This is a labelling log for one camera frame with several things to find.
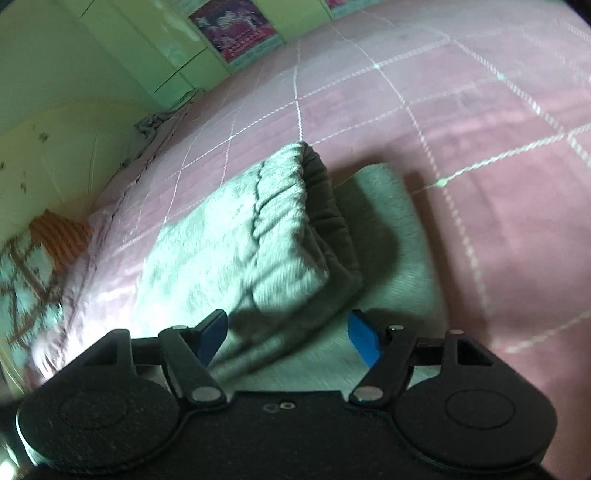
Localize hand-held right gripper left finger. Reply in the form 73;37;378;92
84;310;229;409

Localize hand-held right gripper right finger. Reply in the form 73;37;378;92
347;309;496;409

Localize grey-green pants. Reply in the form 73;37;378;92
137;141;447;398

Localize orange striped pillow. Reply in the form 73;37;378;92
28;210;95;280

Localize patterned teal folded blanket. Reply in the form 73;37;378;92
0;231;64;384

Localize bed with pink checked sheet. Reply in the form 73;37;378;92
18;0;591;467

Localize crumpled grey cloth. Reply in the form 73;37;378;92
134;109;190;140

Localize cream headboard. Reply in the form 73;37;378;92
0;100;147;259

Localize cream wardrobe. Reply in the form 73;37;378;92
60;0;352;108

